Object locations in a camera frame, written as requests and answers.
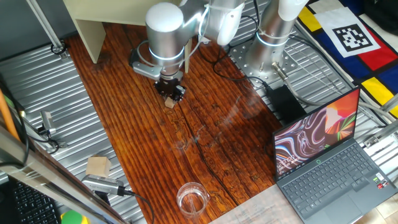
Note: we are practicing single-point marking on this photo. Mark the yellow button box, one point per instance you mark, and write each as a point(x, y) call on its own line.
point(73, 217)

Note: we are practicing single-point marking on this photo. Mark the black fabric object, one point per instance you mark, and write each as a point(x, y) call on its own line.
point(382, 11)

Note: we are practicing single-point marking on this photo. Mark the grey open laptop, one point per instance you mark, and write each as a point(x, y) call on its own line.
point(335, 180)

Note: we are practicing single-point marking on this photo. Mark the orange rod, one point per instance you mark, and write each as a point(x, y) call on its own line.
point(6, 115)

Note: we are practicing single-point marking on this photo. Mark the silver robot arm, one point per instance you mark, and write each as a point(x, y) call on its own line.
point(164, 34)

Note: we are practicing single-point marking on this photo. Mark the beige wooden shelf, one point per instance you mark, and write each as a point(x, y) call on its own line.
point(93, 15)

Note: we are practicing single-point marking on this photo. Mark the shiny metal beam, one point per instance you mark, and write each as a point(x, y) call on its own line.
point(46, 177)

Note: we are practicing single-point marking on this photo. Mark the small wooden cube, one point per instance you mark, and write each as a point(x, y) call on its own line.
point(170, 102)

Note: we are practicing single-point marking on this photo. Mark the aluminium pole with foot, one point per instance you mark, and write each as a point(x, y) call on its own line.
point(46, 28)

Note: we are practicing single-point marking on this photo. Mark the clear glass beaker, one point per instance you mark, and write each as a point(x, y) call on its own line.
point(186, 205)

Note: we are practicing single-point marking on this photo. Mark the grey camera on clamp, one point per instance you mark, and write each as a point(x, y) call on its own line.
point(47, 121)

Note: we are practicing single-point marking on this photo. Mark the white fiducial tag sheet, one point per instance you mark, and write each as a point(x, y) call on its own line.
point(348, 34)

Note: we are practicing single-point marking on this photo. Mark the silver camera with vents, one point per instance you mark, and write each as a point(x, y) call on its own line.
point(99, 184)

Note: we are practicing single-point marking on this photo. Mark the aluminium profile bar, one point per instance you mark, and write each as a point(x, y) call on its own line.
point(382, 132)

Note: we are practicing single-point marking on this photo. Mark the colourful checkered mat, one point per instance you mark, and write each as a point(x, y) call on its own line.
point(367, 67)

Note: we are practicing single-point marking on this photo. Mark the black keyboard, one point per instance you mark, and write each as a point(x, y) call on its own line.
point(34, 205)

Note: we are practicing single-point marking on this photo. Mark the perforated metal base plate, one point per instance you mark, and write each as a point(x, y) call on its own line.
point(239, 54)

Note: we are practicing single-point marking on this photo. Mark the black power adapter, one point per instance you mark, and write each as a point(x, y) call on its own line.
point(286, 104)

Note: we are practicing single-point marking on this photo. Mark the large wooden block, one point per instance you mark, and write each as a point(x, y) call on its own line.
point(98, 166)

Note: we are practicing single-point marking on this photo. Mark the white power strip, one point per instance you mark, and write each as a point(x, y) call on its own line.
point(202, 40)

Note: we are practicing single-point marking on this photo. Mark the brown wood grain board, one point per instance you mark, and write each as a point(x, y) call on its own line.
point(149, 140)

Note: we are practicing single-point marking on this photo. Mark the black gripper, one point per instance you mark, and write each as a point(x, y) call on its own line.
point(168, 85)

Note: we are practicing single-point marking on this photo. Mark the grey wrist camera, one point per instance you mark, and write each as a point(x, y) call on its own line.
point(146, 71)

